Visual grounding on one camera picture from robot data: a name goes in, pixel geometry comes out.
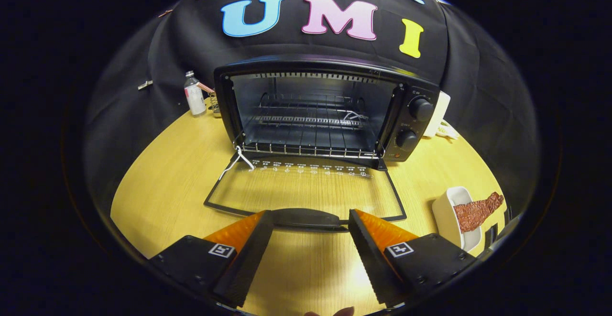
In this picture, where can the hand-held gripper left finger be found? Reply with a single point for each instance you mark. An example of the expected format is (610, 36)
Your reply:
(248, 263)

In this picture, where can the clear bottle with red label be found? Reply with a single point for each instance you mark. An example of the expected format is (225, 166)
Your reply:
(195, 98)

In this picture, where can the white rectangular dish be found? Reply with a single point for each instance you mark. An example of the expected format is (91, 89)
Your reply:
(447, 215)

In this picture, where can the small white divided dish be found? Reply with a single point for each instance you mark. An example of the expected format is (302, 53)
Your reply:
(449, 132)

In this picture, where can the silver metal clip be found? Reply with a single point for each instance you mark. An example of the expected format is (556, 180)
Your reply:
(145, 85)

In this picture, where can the white zip tie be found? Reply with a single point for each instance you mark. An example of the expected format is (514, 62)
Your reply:
(244, 160)

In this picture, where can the red striped straw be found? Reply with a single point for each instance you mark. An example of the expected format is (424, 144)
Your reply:
(205, 87)

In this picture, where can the copper metal clip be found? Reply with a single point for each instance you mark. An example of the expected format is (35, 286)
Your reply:
(165, 13)

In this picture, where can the brown steak piece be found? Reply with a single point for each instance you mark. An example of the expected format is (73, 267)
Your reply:
(473, 213)

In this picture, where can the black toaster oven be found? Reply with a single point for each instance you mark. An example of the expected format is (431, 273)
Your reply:
(411, 129)

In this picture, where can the dark object with grey edge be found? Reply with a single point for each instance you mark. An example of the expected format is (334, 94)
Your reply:
(492, 232)

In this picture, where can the white bread toaster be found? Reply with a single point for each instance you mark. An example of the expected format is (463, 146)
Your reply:
(440, 115)

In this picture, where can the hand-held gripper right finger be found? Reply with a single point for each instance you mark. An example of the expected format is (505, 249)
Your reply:
(370, 258)

